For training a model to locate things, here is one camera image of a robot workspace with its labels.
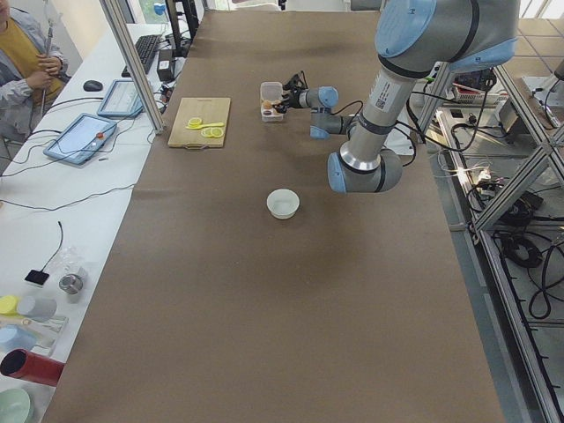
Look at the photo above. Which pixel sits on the wooden cutting board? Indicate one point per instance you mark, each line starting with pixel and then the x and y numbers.
pixel 209 110

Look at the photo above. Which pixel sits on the clear plastic egg box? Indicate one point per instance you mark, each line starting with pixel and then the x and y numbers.
pixel 271 95

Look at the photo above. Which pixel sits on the seated person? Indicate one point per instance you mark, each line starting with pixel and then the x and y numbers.
pixel 32 74

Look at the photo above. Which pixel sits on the grey cup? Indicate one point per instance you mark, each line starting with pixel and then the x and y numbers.
pixel 38 309

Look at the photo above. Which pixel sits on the red cylinder bottle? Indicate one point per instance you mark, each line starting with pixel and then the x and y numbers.
pixel 31 367

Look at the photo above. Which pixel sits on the yellow cup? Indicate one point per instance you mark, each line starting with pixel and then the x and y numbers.
pixel 9 305

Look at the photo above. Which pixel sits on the aluminium frame post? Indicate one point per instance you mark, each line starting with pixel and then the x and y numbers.
pixel 122 36

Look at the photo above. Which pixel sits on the blue teach pendant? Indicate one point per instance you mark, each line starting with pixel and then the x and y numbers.
pixel 81 139
pixel 121 101

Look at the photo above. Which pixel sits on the white ceramic bowl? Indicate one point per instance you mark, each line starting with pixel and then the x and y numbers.
pixel 282 203

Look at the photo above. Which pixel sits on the steel cup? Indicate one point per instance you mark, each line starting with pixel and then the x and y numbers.
pixel 72 285

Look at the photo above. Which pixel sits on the black computer mouse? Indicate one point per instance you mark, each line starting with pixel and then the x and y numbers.
pixel 92 86

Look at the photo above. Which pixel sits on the black keyboard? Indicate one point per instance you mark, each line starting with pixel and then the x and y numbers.
pixel 147 48

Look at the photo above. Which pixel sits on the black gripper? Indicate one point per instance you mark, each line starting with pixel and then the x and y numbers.
pixel 293 97

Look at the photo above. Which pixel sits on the green bowl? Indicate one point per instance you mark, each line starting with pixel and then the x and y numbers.
pixel 16 406

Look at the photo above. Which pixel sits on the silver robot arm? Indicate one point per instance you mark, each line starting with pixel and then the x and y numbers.
pixel 411 37

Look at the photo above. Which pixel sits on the black power adapter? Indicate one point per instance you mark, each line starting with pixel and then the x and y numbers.
pixel 166 65

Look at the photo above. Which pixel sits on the light blue cup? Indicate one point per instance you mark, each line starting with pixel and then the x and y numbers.
pixel 14 337

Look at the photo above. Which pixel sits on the black small pad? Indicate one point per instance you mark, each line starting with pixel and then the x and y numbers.
pixel 36 277

